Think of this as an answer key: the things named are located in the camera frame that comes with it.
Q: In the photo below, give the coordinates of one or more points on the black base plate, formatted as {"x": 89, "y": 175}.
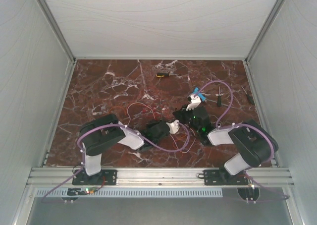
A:
{"x": 105, "y": 177}
{"x": 213, "y": 177}

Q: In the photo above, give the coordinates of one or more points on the aluminium front rail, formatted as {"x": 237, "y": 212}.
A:
{"x": 154, "y": 177}

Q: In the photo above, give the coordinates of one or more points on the slotted grey cable duct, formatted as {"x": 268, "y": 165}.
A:
{"x": 134, "y": 193}

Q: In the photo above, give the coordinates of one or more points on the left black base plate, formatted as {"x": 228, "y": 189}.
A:
{"x": 105, "y": 177}

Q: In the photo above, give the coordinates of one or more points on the black handle screwdriver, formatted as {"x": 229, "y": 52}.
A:
{"x": 219, "y": 102}

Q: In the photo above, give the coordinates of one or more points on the yellow black screwdriver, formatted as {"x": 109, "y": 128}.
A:
{"x": 162, "y": 75}

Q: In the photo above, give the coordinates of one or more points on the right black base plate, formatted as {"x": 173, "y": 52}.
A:
{"x": 213, "y": 177}

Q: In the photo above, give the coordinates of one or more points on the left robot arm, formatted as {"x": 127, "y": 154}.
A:
{"x": 101, "y": 134}

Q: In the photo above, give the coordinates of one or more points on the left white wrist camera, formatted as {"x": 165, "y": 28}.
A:
{"x": 173, "y": 126}

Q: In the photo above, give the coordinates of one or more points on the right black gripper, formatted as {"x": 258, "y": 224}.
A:
{"x": 180, "y": 115}

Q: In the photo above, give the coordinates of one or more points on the blue plastic tool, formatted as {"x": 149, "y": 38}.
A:
{"x": 201, "y": 96}

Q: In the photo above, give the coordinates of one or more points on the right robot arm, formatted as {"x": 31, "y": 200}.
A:
{"x": 254, "y": 145}

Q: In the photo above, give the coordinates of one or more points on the black screwdriver far right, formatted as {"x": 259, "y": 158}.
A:
{"x": 249, "y": 97}

